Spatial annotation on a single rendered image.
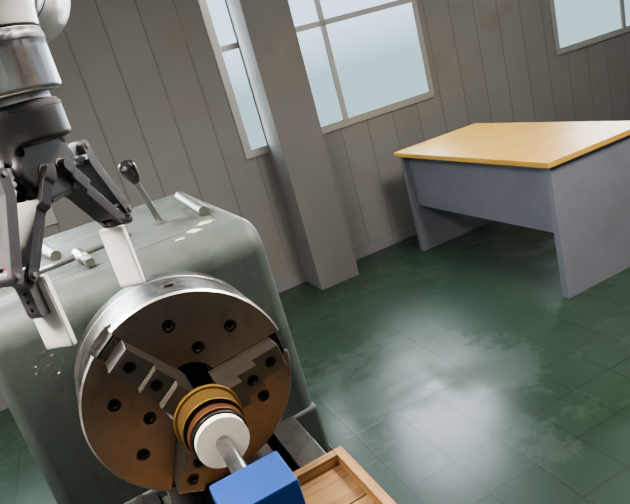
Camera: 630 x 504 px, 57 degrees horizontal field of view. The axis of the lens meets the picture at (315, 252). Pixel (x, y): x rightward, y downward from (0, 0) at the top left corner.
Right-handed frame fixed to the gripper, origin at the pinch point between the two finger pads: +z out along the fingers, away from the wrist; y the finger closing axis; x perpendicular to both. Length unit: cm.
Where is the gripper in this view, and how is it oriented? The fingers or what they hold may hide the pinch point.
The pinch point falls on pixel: (97, 302)
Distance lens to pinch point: 63.0
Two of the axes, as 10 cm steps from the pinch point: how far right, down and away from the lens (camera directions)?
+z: 2.5, 9.2, 3.1
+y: -1.9, 3.6, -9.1
